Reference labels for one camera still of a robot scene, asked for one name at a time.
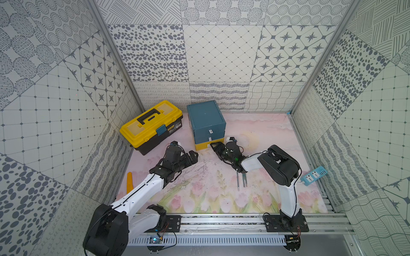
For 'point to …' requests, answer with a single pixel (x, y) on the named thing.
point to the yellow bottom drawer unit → (200, 146)
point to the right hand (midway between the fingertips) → (211, 147)
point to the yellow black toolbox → (157, 122)
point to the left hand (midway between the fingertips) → (192, 154)
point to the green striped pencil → (237, 180)
